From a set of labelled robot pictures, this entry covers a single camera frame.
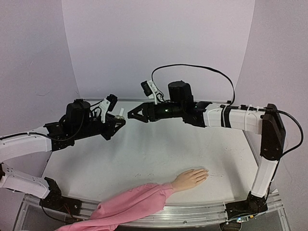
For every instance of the aluminium front base frame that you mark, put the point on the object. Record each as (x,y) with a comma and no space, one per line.
(191,217)

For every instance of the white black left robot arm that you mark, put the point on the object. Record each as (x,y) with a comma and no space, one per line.
(21,144)

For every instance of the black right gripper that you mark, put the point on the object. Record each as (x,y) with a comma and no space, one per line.
(149,112)

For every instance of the clear nail polish bottle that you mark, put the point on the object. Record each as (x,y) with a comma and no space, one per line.
(119,117)

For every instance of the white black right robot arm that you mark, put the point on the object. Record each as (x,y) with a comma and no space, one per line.
(262,121)

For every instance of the mannequin hand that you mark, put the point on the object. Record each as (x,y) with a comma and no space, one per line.
(189,179)

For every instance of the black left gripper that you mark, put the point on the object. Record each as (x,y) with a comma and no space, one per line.
(112,122)

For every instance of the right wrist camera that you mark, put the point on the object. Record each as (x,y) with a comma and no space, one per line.
(152,92)

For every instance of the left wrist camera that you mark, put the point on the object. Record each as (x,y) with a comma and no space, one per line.
(107,105)

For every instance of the pink sleeved forearm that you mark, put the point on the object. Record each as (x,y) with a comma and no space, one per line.
(128,206)

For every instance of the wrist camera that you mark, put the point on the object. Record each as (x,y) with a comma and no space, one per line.
(107,105)
(152,92)

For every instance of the aluminium back table rail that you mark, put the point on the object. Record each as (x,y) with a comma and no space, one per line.
(141,100)

